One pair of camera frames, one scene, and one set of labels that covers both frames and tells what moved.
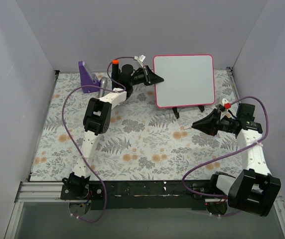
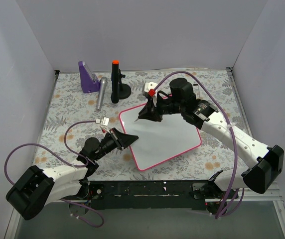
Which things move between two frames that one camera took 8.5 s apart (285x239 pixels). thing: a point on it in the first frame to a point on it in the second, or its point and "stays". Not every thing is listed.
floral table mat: [119, 134] stays
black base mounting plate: [146, 195] stays
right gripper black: [216, 122] to [155, 109]
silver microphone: [103, 83] stays
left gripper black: [147, 76] to [117, 139]
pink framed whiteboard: [189, 80] to [159, 143]
